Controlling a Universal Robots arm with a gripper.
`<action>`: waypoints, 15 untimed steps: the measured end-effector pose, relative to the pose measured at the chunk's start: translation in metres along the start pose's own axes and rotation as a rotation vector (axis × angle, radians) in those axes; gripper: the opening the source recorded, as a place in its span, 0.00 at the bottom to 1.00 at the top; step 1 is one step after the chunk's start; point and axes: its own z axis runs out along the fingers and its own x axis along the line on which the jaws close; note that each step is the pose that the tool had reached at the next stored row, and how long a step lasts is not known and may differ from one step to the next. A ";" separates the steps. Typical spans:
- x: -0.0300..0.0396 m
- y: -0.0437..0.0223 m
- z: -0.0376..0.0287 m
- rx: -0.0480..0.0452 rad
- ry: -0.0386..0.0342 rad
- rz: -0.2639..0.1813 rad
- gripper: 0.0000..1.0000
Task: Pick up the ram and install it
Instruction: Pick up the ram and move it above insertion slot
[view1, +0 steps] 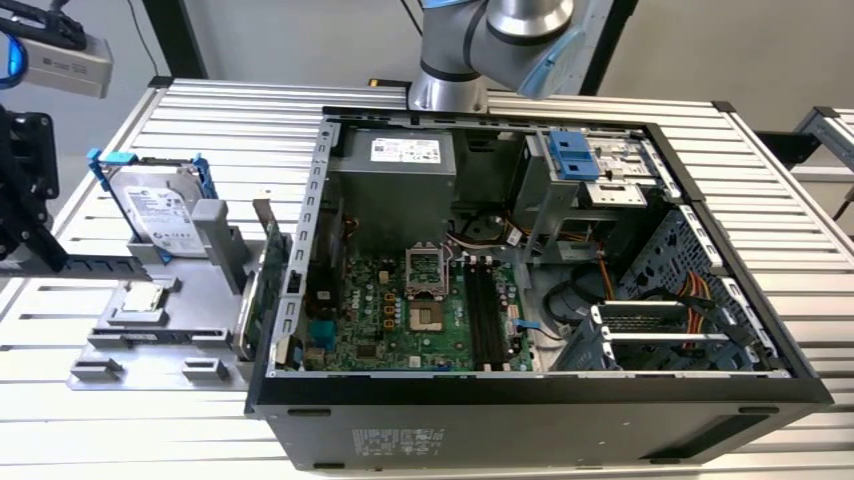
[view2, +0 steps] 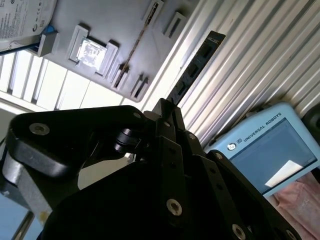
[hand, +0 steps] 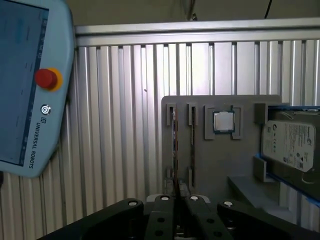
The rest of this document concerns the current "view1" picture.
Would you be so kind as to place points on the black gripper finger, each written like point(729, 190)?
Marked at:
point(43, 230)

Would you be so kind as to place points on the blue RAM stick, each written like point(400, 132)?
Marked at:
point(107, 267)

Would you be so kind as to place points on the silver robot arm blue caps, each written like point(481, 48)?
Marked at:
point(454, 40)

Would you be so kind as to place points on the blue disk carrier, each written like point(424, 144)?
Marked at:
point(117, 158)

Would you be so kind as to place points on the silver hard disk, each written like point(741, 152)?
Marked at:
point(157, 210)

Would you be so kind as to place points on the silver CPU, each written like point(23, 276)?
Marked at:
point(143, 298)

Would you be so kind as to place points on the grey parts rack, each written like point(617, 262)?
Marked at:
point(194, 300)

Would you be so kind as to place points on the green graphics card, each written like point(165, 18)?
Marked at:
point(276, 265)

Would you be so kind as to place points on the blue board connector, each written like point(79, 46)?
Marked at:
point(322, 334)

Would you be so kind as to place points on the grey power supply unit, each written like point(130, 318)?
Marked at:
point(394, 200)

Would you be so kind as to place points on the green motherboard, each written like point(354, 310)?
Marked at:
point(374, 350)

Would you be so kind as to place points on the black bar yellow tip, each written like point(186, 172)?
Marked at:
point(394, 83)

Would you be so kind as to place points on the CPU socket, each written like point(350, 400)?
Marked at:
point(428, 317)

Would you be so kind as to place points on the round black speaker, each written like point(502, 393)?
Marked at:
point(482, 231)

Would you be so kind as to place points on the metal optical drive cage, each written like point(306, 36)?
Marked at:
point(536, 165)

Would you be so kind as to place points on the open black PC case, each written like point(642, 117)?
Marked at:
point(468, 430)

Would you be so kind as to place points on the blue drive latch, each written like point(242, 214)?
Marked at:
point(573, 155)

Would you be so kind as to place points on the grey disk bay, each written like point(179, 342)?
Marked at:
point(654, 315)

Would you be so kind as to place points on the neighbouring aluminium table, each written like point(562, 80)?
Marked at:
point(828, 130)

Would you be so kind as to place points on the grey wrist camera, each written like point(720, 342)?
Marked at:
point(74, 70)

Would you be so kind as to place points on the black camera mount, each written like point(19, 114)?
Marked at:
point(47, 22)

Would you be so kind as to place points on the black frame post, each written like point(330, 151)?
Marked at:
point(610, 40)
point(175, 40)

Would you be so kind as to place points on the black table bracket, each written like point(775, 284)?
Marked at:
point(795, 147)

